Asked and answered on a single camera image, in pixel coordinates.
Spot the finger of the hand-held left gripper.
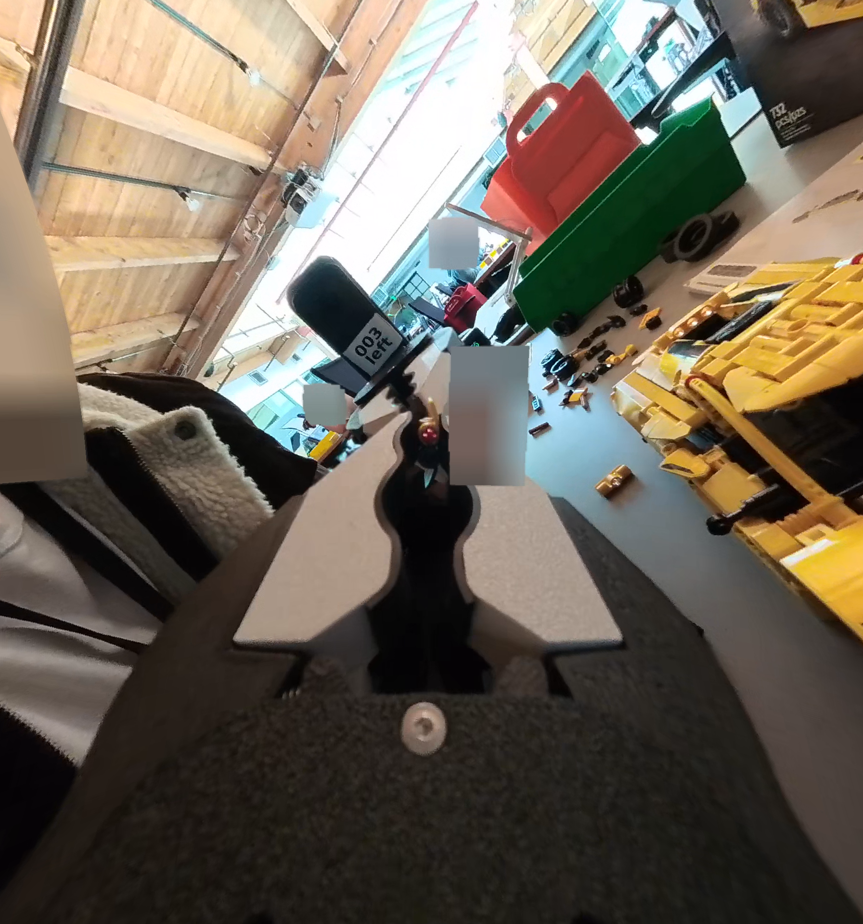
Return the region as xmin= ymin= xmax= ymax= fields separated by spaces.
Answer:
xmin=406 ymin=350 xmax=451 ymax=407
xmin=347 ymin=399 xmax=412 ymax=443

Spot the wooden book stand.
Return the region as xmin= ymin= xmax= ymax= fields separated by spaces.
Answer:
xmin=446 ymin=204 xmax=535 ymax=308

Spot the white ceiling projector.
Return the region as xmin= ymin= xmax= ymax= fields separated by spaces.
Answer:
xmin=281 ymin=169 xmax=342 ymax=228

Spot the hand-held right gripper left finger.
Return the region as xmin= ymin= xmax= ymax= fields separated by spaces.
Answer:
xmin=232 ymin=408 xmax=414 ymax=687

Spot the dark red bag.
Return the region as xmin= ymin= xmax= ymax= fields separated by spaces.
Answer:
xmin=442 ymin=285 xmax=490 ymax=329

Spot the yellow toy brick car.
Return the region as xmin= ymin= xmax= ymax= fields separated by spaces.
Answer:
xmin=610 ymin=251 xmax=863 ymax=668

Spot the open instruction booklet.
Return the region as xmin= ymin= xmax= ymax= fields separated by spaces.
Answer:
xmin=684 ymin=115 xmax=863 ymax=297

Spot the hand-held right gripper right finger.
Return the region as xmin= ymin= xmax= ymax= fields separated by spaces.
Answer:
xmin=460 ymin=484 xmax=623 ymax=683

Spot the red plastic bin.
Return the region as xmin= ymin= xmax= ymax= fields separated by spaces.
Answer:
xmin=480 ymin=70 xmax=643 ymax=235

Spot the pile of yellow black brick pieces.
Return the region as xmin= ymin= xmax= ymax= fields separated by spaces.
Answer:
xmin=528 ymin=307 xmax=663 ymax=437

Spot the green plastic bin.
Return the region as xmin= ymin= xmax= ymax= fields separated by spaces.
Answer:
xmin=512 ymin=96 xmax=748 ymax=336

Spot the toy car box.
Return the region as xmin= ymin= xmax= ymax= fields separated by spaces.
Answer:
xmin=727 ymin=0 xmax=863 ymax=149

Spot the grey desk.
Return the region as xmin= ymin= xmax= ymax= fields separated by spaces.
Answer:
xmin=489 ymin=94 xmax=863 ymax=924

